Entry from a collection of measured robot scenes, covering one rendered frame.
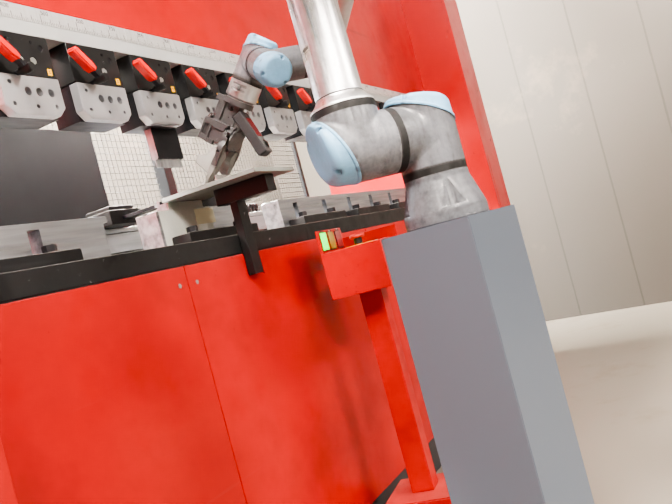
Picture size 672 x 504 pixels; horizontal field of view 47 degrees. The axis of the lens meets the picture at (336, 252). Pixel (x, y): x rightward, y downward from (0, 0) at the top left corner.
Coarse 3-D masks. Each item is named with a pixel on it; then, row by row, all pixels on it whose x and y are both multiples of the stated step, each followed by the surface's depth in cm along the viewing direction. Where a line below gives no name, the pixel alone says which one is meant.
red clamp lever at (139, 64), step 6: (138, 60) 173; (138, 66) 173; (144, 66) 174; (144, 72) 175; (150, 72) 175; (150, 78) 176; (156, 78) 177; (156, 84) 178; (162, 84) 178; (156, 90) 179
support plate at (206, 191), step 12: (252, 168) 167; (264, 168) 170; (276, 168) 175; (288, 168) 180; (216, 180) 171; (228, 180) 170; (240, 180) 175; (180, 192) 175; (192, 192) 174; (204, 192) 179
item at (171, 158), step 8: (152, 128) 182; (152, 136) 182; (160, 136) 185; (168, 136) 187; (176, 136) 190; (152, 144) 182; (160, 144) 184; (168, 144) 187; (176, 144) 190; (152, 152) 182; (160, 152) 183; (168, 152) 186; (176, 152) 189; (160, 160) 184; (168, 160) 187; (176, 160) 189
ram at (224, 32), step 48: (48, 0) 157; (96, 0) 171; (144, 0) 187; (192, 0) 207; (240, 0) 231; (384, 0) 356; (48, 48) 159; (144, 48) 182; (240, 48) 224; (384, 48) 340; (384, 96) 325
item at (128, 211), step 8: (104, 208) 192; (112, 208) 193; (120, 208) 195; (128, 208) 198; (136, 208) 199; (144, 208) 191; (152, 208) 190; (88, 216) 195; (96, 216) 192; (112, 216) 191; (120, 216) 193; (128, 216) 193; (136, 216) 196; (104, 224) 191; (112, 224) 190; (120, 224) 194; (128, 224) 198
